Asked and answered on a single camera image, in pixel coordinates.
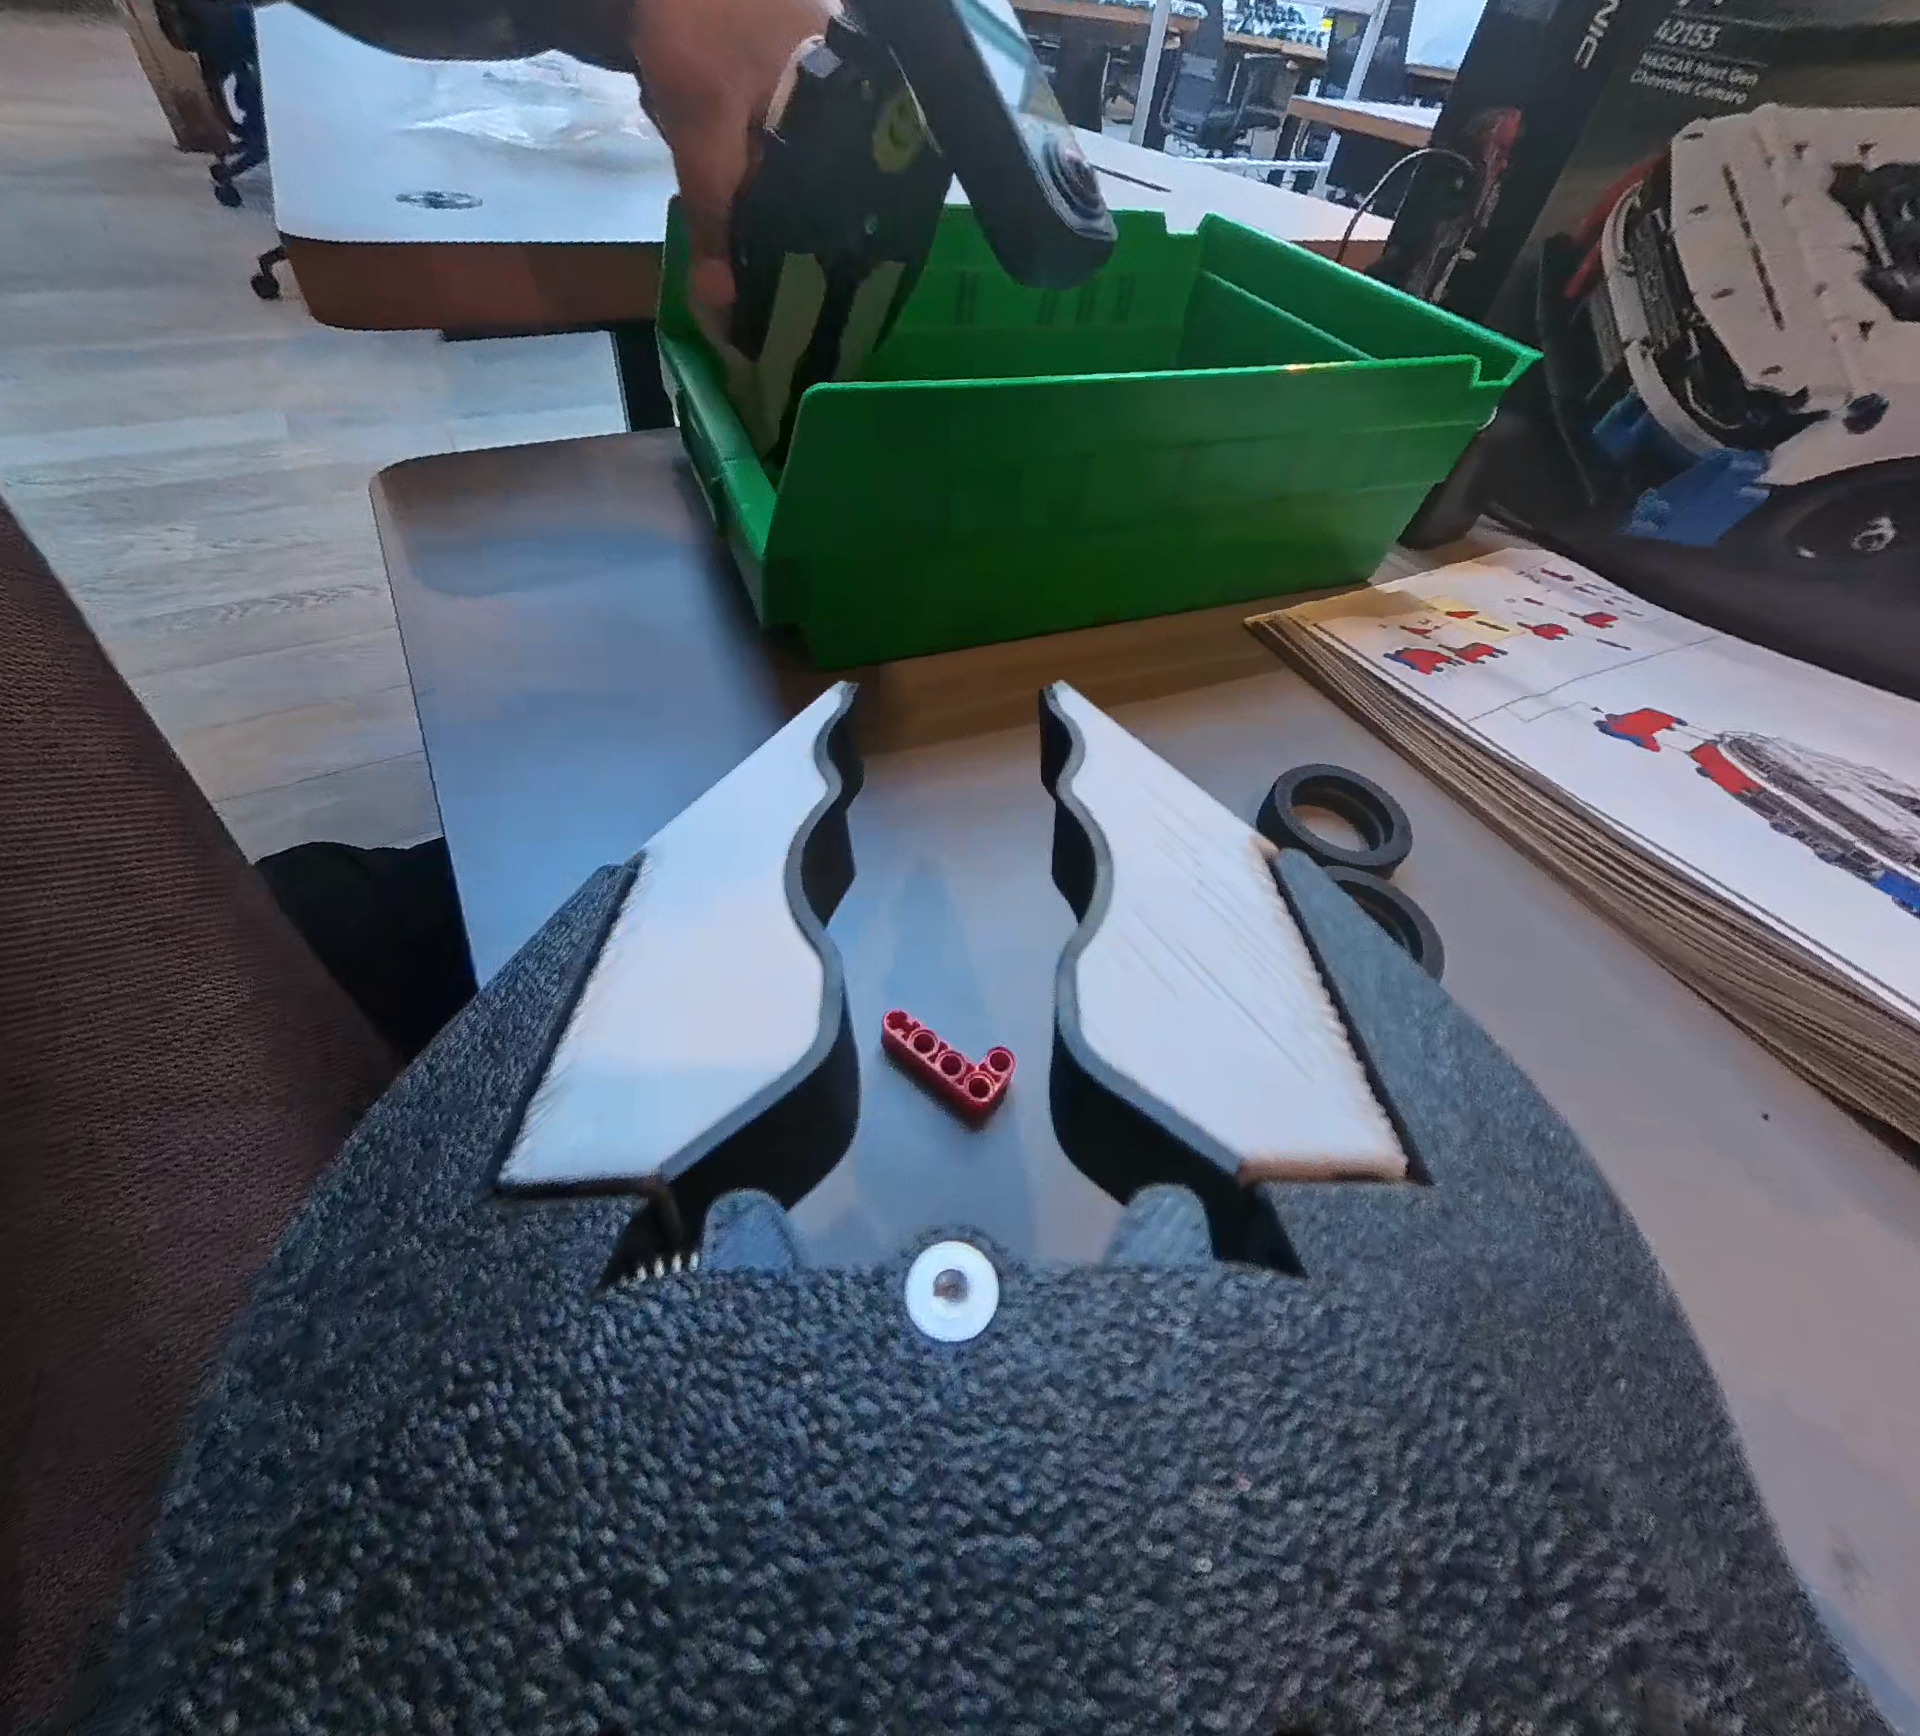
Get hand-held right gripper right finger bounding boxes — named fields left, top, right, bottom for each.
left=1037, top=679, right=1431, bottom=1275

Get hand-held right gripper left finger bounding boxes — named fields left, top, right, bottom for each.
left=493, top=681, right=869, bottom=1227

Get small black rubber tyre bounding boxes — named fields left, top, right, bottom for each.
left=1259, top=762, right=1416, bottom=872
left=1321, top=864, right=1447, bottom=981

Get red angled brick beam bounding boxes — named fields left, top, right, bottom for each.
left=881, top=1008, right=1019, bottom=1127

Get green plastic bin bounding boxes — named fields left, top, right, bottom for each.
left=654, top=196, right=1546, bottom=671

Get instruction booklet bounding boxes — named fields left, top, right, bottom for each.
left=1250, top=545, right=1920, bottom=1144

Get person's left hand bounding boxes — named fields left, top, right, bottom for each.
left=628, top=0, right=846, bottom=334

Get person's dark sweater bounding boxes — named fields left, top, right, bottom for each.
left=253, top=837, right=483, bottom=1065

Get clear plastic bag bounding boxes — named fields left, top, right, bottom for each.
left=406, top=56, right=665, bottom=157

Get background office desks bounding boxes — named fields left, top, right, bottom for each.
left=917, top=0, right=1504, bottom=199

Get brown cloth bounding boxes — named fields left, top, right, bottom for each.
left=0, top=490, right=409, bottom=1736

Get black toy set box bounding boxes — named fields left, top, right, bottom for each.
left=1374, top=0, right=1920, bottom=700

